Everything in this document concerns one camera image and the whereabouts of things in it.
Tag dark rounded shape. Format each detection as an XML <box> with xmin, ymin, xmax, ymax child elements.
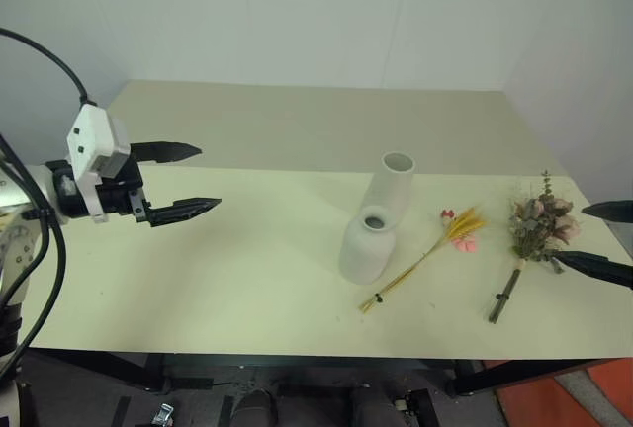
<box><xmin>231</xmin><ymin>388</ymin><xmax>274</xmax><ymax>427</ymax></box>

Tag orange floor mat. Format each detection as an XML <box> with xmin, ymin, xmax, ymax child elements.
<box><xmin>494</xmin><ymin>357</ymin><xmax>633</xmax><ymax>427</ymax></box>

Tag tall white cylinder vase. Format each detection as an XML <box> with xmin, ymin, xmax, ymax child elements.
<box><xmin>363</xmin><ymin>150</ymin><xmax>417</xmax><ymax>231</ymax></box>

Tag dried pink purple flower bouquet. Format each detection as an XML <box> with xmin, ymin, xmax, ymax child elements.
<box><xmin>487</xmin><ymin>168</ymin><xmax>583</xmax><ymax>325</ymax></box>

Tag yellow wheat and pink flower bunch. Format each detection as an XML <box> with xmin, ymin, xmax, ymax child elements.
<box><xmin>358</xmin><ymin>205</ymin><xmax>490</xmax><ymax>317</ymax></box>

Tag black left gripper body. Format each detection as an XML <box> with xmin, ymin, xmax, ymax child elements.
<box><xmin>96</xmin><ymin>153</ymin><xmax>153</xmax><ymax>225</ymax></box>

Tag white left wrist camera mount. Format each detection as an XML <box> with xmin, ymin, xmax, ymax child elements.
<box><xmin>66</xmin><ymin>103</ymin><xmax>133</xmax><ymax>223</ymax></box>

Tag small silver metal clamp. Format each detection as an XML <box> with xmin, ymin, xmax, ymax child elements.
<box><xmin>149</xmin><ymin>401</ymin><xmax>177</xmax><ymax>427</ymax></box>

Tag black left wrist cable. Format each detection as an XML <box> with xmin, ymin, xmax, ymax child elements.
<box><xmin>0</xmin><ymin>27</ymin><xmax>97</xmax><ymax>105</ymax></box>

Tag short white bottle vase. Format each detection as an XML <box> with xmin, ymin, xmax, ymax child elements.
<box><xmin>337</xmin><ymin>205</ymin><xmax>400</xmax><ymax>285</ymax></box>

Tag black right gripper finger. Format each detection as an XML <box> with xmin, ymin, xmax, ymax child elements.
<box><xmin>551</xmin><ymin>248</ymin><xmax>633</xmax><ymax>293</ymax></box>
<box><xmin>580</xmin><ymin>199</ymin><xmax>633</xmax><ymax>224</ymax></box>

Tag black left arm cable bundle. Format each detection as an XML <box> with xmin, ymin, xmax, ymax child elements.
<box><xmin>0</xmin><ymin>133</ymin><xmax>69</xmax><ymax>352</ymax></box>

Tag black metal table frame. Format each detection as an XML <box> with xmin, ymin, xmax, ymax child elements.
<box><xmin>27</xmin><ymin>346</ymin><xmax>617</xmax><ymax>397</ymax></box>

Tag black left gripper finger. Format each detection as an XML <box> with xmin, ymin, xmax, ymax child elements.
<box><xmin>129</xmin><ymin>141</ymin><xmax>204</xmax><ymax>167</ymax></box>
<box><xmin>146</xmin><ymin>196</ymin><xmax>223</xmax><ymax>229</ymax></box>

